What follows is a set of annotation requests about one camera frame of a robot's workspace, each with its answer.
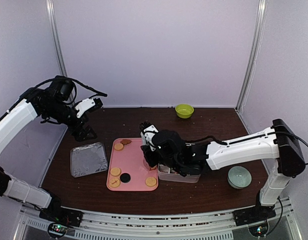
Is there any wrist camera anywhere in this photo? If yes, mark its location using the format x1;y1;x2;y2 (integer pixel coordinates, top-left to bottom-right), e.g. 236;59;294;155
139;121;158;146
74;97;103;118

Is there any black sandwich cookie middle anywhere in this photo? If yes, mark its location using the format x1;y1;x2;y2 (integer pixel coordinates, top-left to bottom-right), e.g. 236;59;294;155
120;172;131;183

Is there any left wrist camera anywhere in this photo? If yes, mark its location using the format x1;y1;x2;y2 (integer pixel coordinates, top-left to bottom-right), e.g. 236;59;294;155
74;97;103;118

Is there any pink plastic tray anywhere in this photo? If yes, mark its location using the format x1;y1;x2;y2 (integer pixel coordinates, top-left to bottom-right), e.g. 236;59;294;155
106;138;158;192

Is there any clear plastic box lid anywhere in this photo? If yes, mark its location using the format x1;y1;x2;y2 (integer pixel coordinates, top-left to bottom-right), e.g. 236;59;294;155
70;142;109;178

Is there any pale celadon ceramic bowl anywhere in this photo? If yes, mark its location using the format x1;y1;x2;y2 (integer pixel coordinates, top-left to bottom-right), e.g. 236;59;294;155
227;166;252;190

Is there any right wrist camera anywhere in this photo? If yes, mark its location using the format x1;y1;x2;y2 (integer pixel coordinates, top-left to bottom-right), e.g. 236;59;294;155
139;121;158;146

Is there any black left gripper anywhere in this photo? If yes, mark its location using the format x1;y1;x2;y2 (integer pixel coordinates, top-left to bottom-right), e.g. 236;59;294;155
44;99;97;142

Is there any aluminium corner post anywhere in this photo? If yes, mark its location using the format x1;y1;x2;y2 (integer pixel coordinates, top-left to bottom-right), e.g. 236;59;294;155
45;0;77;81
235;0;267;114

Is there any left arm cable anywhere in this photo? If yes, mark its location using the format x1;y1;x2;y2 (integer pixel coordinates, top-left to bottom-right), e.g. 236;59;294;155
31;77;108;100

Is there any round dotted biscuit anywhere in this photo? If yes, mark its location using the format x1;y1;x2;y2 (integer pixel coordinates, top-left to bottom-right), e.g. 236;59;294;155
110;167;121;177
145;176;157;187

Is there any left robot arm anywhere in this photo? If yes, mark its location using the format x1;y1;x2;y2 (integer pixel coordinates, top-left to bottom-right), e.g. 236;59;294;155
0;75;107;222

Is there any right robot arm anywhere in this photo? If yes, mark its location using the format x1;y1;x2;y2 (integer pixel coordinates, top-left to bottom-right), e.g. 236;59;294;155
140;119;306;221

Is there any green plastic bowl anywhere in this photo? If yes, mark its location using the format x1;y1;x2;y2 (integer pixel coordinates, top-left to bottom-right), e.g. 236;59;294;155
175;104;194;119

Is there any lilac divided storage box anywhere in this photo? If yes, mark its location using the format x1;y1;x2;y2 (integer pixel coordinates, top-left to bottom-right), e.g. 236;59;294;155
158;164;200;184

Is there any left aluminium corner post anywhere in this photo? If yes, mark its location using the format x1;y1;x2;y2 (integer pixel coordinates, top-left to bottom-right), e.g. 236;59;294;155
45;0;77;81

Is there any round dotted biscuit near left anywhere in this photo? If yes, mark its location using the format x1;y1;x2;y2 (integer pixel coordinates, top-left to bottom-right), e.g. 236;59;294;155
110;167;121;177

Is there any round dotted biscuit right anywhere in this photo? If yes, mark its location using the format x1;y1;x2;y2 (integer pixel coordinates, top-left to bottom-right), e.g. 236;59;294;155
145;176;157;187

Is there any dotted biscuit with red mark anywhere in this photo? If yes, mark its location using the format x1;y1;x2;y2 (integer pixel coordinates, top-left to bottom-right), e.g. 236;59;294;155
108;177;121;188

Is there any round dotted biscuit far corner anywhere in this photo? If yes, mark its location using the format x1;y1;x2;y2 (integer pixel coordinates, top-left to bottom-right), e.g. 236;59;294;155
114;143;124;151

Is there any brown flower cookie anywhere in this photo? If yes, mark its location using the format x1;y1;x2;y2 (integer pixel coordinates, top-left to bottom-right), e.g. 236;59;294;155
120;139;132;146

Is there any right aluminium corner post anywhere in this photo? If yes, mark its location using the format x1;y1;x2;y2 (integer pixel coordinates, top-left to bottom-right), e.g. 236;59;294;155
235;0;267;114

